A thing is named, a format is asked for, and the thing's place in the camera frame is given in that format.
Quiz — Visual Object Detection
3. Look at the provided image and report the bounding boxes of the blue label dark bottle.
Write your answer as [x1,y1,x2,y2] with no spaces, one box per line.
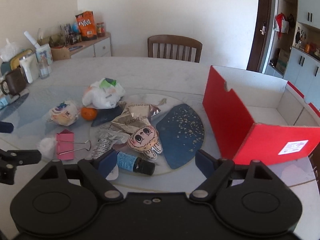
[117,152,155,176]

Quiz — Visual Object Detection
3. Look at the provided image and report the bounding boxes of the clear printed sachet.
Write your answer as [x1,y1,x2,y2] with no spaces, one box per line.
[91,129,130,159]

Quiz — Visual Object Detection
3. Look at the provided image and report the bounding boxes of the pink binder clip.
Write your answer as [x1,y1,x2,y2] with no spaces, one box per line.
[55,129,92,161]

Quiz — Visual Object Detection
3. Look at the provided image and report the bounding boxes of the cartoon face plush pouch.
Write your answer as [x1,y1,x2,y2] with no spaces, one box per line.
[127,125,163,160]

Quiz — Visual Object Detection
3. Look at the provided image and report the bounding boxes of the orange tangerine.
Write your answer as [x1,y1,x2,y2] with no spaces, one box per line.
[80,107,98,121]

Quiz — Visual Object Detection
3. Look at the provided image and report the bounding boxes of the silver foil snack wrapper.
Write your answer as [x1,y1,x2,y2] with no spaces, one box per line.
[111,101,161,134]

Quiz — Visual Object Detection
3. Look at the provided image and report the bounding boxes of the blueberry bread packet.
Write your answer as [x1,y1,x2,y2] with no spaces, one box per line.
[49,101,79,126]

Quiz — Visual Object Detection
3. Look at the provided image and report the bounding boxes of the white plastic bag with packet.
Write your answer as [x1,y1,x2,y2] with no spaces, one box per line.
[82,78,125,109]

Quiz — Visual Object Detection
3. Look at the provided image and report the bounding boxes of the brown mug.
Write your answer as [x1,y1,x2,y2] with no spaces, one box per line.
[1,67,27,96]

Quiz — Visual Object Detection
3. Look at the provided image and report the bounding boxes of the white kettle jug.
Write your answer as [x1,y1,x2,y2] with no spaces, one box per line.
[19,52,39,83]

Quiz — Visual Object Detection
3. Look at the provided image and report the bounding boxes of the red white cardboard box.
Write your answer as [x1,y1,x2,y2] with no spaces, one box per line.
[203,66,319,165]

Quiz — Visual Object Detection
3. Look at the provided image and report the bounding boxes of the clear drinking glass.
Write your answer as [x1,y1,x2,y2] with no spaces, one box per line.
[38,59,50,79]

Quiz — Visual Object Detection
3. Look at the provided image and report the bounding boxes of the illustrated paper box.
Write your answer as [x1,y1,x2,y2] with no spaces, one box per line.
[35,43,53,66]

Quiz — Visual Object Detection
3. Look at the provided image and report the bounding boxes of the white sideboard cabinet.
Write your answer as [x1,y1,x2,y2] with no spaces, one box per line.
[68,32,112,59]

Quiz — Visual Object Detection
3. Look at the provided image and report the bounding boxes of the wooden chair behind table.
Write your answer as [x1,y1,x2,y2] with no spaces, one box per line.
[147,35,202,63]

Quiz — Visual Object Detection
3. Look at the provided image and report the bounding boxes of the dark wooden door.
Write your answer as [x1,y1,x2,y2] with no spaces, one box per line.
[247,0,276,73]

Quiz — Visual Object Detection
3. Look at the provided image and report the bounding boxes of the orange snack bag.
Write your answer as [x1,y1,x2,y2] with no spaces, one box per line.
[75,11,97,41]

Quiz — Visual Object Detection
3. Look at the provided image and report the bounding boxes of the red lid jar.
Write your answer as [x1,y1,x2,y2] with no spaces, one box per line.
[97,22,105,37]

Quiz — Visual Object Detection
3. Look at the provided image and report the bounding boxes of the white blue wall cabinets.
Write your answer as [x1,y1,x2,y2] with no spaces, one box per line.
[264,0,319,108]

